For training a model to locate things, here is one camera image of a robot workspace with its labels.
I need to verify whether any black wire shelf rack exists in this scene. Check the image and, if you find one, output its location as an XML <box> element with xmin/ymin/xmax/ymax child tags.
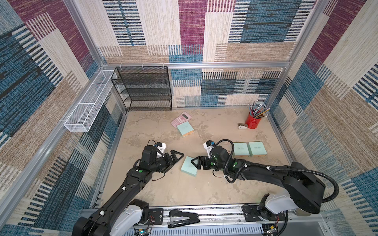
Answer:
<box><xmin>111</xmin><ymin>66</ymin><xmax>172</xmax><ymax>112</ymax></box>

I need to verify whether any white tape dispenser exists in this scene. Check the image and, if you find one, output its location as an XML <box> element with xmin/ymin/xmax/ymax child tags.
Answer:
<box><xmin>238</xmin><ymin>123</ymin><xmax>248</xmax><ymax>130</ymax></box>

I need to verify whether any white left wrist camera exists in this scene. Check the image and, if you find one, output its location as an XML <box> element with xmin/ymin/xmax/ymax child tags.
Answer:
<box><xmin>155</xmin><ymin>142</ymin><xmax>166</xmax><ymax>158</ymax></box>

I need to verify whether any black stapler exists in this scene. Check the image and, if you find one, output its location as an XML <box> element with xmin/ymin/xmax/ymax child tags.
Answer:
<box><xmin>167</xmin><ymin>210</ymin><xmax>200</xmax><ymax>229</ymax></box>

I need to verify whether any pink calculator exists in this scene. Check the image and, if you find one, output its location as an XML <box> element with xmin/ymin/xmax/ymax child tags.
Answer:
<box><xmin>171</xmin><ymin>112</ymin><xmax>192</xmax><ymax>128</ymax></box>

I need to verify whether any mint drawer jewelry box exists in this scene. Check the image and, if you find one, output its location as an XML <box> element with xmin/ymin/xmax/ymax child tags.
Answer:
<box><xmin>247</xmin><ymin>142</ymin><xmax>267</xmax><ymax>157</ymax></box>

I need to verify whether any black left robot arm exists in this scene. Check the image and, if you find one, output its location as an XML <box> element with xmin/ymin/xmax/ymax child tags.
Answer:
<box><xmin>72</xmin><ymin>145</ymin><xmax>184</xmax><ymax>236</ymax></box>

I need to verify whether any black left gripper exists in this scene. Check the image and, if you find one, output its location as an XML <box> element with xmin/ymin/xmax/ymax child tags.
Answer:
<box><xmin>150</xmin><ymin>150</ymin><xmax>184</xmax><ymax>174</ymax></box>

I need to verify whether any white mesh wall basket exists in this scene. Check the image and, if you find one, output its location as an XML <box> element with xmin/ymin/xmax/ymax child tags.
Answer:
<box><xmin>64</xmin><ymin>70</ymin><xmax>114</xmax><ymax>132</ymax></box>

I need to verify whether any red pencil cup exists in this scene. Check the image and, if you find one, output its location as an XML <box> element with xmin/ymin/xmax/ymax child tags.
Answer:
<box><xmin>245</xmin><ymin>114</ymin><xmax>261</xmax><ymax>129</ymax></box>

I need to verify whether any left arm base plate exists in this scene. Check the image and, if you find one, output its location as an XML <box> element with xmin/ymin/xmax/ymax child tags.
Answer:
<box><xmin>133</xmin><ymin>208</ymin><xmax>163</xmax><ymax>226</ymax></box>

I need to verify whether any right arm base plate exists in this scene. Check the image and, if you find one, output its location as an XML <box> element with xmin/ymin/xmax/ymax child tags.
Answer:
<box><xmin>241</xmin><ymin>204</ymin><xmax>285</xmax><ymax>222</ymax></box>

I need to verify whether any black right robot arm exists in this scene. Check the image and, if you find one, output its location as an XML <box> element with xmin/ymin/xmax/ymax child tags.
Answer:
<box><xmin>191</xmin><ymin>139</ymin><xmax>340</xmax><ymax>220</ymax></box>

